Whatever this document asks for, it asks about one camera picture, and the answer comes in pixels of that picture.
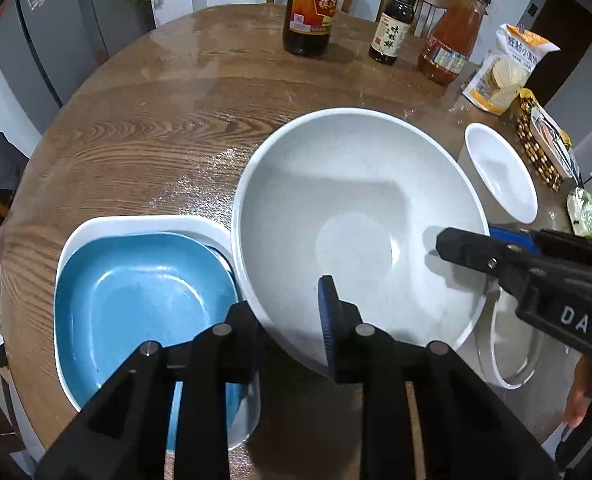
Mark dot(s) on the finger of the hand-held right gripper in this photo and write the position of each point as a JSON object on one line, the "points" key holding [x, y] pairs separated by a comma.
{"points": [[470, 250], [513, 237]]}

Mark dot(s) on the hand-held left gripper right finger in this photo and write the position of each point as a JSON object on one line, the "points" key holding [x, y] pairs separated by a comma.
{"points": [[328, 320]]}

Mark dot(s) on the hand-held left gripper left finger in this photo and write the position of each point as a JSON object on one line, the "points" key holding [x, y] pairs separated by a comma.
{"points": [[241, 345]]}

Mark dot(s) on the small white bowl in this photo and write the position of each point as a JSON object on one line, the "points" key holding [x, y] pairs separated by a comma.
{"points": [[500, 175]]}

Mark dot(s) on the medium white bowl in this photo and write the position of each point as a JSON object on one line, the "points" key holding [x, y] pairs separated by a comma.
{"points": [[505, 355]]}

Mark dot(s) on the blue plate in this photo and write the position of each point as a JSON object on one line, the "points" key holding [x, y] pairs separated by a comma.
{"points": [[136, 300]]}

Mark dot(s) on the large white bowl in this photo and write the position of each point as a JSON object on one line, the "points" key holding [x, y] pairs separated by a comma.
{"points": [[326, 185]]}

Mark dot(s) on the white square plate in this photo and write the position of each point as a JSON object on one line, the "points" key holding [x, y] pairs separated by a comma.
{"points": [[126, 222]]}

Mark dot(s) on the person's right hand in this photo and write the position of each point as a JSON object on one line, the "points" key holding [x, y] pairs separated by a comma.
{"points": [[580, 395]]}

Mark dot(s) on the green plastic bag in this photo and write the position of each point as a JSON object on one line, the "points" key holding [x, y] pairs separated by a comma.
{"points": [[585, 215]]}

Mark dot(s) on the wooden bead basket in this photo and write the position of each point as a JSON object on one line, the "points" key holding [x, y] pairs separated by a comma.
{"points": [[535, 155]]}

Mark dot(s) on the snack packet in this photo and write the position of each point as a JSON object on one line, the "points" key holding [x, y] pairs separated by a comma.
{"points": [[550, 135]]}

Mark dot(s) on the white orange flour bag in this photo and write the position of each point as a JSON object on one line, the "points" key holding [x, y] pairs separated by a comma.
{"points": [[500, 80]]}

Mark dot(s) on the dark wooden door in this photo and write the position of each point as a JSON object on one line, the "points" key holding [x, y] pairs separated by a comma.
{"points": [[565, 35]]}

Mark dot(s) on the red sauce glass jar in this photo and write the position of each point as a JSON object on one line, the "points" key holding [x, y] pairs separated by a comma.
{"points": [[450, 35]]}

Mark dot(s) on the dark soy sauce bottle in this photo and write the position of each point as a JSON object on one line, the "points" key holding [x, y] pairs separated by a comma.
{"points": [[388, 35]]}

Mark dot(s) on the yellow capped vinegar bottle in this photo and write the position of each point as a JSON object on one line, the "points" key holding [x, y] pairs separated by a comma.
{"points": [[311, 10]]}

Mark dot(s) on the grey refrigerator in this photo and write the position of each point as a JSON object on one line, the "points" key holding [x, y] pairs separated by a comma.
{"points": [[76, 35]]}

